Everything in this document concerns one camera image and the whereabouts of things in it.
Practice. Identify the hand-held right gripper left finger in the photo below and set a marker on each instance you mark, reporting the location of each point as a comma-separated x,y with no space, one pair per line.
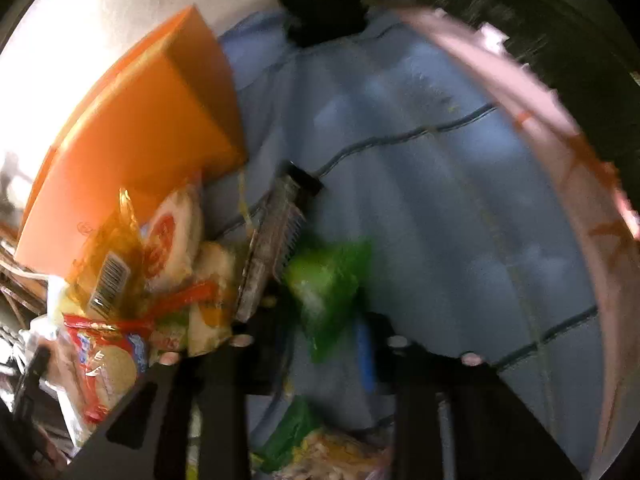
260,360

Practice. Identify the blue tablecloth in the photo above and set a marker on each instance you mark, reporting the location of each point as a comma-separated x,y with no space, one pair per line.
425,210

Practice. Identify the wooden chair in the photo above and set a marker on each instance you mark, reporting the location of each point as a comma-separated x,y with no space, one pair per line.
17,270

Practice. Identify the dark green snack packet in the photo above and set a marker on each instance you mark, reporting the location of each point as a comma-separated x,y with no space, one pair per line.
290,427

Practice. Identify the red strip snack packet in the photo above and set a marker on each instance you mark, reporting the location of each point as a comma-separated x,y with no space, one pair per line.
185,298

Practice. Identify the bright green snack packet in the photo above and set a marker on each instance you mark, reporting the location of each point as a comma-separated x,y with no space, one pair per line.
330,280

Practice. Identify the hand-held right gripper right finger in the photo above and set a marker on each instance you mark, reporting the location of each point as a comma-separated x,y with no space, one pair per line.
366,360

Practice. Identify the yellow orange snack packet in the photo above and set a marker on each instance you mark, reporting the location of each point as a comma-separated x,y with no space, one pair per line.
212,327

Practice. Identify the red blue cracker packet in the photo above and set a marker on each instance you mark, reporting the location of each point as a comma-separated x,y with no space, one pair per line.
107,370

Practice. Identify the yellow patterned snack packet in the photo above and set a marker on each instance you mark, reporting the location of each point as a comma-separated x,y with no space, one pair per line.
340,457

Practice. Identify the round white red snack packet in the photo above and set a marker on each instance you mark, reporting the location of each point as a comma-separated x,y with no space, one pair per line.
167,240

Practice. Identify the orange cardboard box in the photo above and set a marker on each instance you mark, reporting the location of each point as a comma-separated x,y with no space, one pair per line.
140,135

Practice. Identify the amber clear snack packet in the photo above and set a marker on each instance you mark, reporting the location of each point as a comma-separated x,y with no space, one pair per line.
107,260

